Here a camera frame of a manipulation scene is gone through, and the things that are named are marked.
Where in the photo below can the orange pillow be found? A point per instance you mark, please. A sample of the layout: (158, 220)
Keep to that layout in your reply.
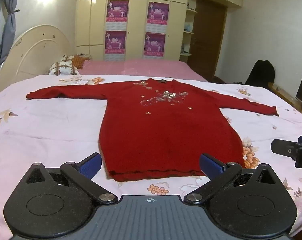
(80, 61)

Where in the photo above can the black backpack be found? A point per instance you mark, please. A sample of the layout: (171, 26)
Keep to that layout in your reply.
(260, 73)

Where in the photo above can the cream wardrobe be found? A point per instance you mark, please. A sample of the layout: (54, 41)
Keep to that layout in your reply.
(138, 17)

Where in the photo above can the pink bedsheet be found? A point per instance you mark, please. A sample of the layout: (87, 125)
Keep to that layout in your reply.
(141, 67)

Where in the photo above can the patterned white pillow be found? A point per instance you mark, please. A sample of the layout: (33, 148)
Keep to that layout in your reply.
(67, 58)
(62, 69)

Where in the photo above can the purple wall poster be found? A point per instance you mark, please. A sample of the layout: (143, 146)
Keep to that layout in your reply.
(115, 43)
(158, 13)
(117, 11)
(154, 45)

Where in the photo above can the floral white bedsheet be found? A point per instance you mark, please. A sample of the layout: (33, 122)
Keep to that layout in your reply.
(41, 130)

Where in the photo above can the red sequined sweater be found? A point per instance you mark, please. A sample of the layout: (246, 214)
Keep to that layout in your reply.
(153, 135)

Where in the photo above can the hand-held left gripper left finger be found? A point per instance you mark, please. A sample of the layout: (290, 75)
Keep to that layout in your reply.
(92, 167)

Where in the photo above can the brown wooden door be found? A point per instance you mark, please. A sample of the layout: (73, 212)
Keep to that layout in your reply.
(208, 40)

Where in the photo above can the grey blue curtain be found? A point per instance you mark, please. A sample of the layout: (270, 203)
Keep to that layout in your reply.
(8, 25)

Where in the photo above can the cream arched headboard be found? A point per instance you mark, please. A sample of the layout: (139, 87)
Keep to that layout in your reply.
(33, 52)

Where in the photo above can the cream open shelf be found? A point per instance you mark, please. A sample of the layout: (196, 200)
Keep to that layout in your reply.
(188, 32)

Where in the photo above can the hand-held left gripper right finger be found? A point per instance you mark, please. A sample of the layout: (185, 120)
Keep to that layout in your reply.
(210, 166)

